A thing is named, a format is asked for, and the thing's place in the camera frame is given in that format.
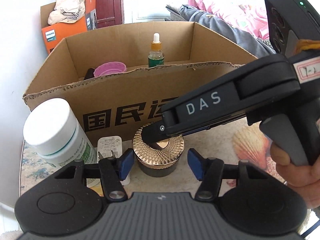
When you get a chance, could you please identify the gold lid dark jar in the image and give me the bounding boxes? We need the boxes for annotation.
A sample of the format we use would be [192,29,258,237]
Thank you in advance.
[132,125,184,178]

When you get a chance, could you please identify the white supplement bottle green label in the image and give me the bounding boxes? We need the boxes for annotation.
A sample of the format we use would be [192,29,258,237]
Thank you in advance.
[23,98,97,168]

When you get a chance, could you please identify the green dropper bottle orange collar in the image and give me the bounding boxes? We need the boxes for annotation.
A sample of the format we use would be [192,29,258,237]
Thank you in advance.
[148,33,164,68]

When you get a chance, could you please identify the pink plastic lid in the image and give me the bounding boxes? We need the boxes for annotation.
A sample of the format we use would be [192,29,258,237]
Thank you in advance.
[94,61,127,77]

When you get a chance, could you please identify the black electrical tape roll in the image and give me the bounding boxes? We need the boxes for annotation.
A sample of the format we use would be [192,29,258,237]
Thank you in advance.
[84,68,95,80]

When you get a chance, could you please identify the person's right hand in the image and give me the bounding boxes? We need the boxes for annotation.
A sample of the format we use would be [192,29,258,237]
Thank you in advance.
[270,142,320,209]

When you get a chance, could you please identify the beach print table mat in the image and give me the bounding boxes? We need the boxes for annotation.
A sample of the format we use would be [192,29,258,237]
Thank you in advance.
[20,119,284,195]

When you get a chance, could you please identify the large brown cardboard box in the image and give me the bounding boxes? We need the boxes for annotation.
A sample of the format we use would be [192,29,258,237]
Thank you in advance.
[23,22,255,144]

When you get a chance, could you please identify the pink floral blanket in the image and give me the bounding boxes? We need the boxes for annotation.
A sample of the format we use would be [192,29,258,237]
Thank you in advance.
[188,0,269,40]

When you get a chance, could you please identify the grey quilt on bed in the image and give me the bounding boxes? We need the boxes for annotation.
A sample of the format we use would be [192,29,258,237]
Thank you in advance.
[166,5,276,58]

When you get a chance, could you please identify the orange Philips appliance box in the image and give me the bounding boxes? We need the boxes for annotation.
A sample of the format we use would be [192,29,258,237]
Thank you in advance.
[40,0,97,53]

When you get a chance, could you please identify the beige clothes in box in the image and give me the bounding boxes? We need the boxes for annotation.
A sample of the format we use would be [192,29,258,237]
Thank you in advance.
[48,0,85,25]

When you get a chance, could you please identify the white usb wall charger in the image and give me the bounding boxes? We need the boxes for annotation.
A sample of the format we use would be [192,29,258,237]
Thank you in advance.
[96,135,131,186]

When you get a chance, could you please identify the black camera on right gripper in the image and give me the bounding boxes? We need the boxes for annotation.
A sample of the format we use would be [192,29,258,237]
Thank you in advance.
[265,0,319,57]

